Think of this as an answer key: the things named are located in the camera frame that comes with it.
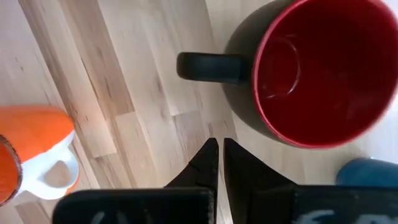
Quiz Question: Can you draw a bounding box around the orange mug with white handle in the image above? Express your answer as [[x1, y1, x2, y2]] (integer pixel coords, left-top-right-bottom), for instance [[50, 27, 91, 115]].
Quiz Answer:
[[0, 105, 80, 207]]

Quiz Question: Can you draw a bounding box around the plain blue mug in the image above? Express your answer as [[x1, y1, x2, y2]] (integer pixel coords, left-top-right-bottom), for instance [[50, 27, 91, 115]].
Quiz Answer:
[[335, 157, 398, 187]]

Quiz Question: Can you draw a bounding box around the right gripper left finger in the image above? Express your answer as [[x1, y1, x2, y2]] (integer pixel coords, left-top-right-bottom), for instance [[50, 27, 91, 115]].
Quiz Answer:
[[52, 138, 220, 224]]

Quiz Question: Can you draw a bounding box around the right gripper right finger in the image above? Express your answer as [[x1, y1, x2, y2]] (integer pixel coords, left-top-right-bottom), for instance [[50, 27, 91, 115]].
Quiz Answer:
[[223, 138, 398, 224]]

